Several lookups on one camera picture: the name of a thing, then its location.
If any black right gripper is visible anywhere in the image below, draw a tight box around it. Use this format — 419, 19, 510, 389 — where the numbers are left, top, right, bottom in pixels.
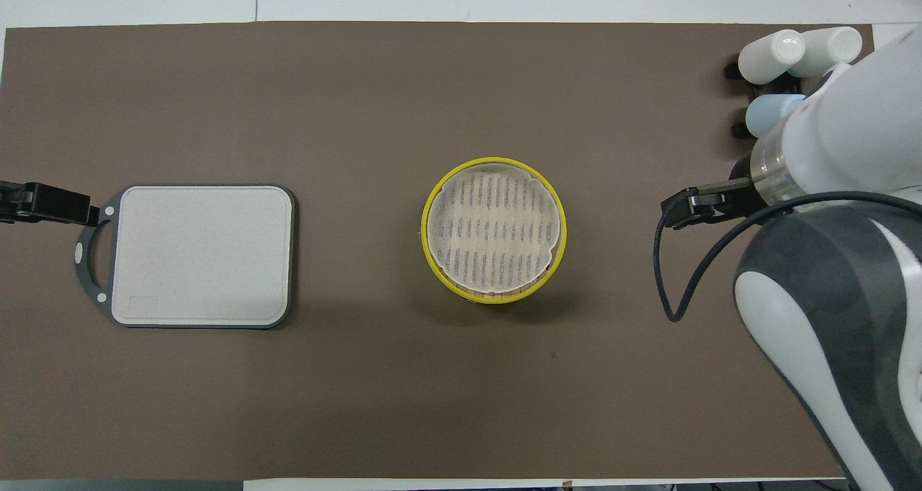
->
661, 156, 769, 230

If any brown table mat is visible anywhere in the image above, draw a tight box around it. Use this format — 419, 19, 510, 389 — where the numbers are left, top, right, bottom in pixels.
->
0, 22, 919, 479

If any black cup rack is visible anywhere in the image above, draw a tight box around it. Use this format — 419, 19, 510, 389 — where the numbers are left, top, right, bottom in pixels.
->
724, 60, 823, 140

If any grey cutting board dark frame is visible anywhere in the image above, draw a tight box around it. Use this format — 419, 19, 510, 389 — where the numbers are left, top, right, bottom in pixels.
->
74, 184, 297, 330

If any light blue plastic cup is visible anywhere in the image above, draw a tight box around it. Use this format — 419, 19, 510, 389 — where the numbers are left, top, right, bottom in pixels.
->
746, 94, 807, 139

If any white plastic cup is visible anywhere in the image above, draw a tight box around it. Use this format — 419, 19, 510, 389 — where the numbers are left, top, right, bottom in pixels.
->
738, 29, 807, 86
791, 27, 864, 78

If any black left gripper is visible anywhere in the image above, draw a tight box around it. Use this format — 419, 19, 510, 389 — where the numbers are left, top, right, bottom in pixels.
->
0, 181, 100, 227

